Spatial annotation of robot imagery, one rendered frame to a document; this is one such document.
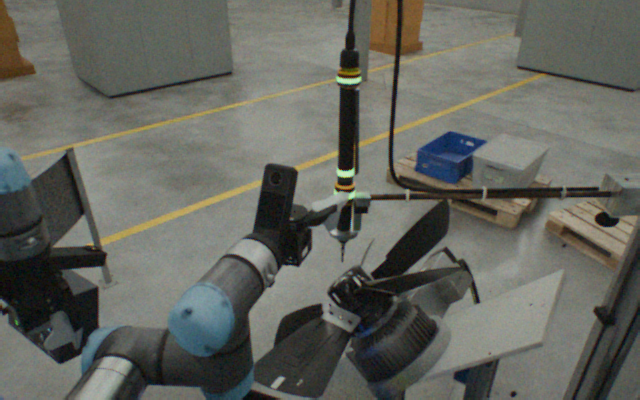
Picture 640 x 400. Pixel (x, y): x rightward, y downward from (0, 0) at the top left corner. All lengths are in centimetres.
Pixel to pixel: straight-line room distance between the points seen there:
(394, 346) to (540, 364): 178
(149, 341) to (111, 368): 6
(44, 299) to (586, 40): 786
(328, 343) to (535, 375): 185
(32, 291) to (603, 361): 133
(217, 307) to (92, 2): 639
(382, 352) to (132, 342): 70
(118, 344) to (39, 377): 232
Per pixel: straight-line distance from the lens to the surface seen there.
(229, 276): 59
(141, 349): 67
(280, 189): 66
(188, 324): 56
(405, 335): 122
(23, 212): 76
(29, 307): 83
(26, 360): 312
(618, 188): 117
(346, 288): 122
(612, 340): 145
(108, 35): 692
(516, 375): 282
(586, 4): 814
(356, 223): 102
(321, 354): 113
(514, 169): 382
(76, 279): 141
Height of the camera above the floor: 205
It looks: 30 degrees down
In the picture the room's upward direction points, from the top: straight up
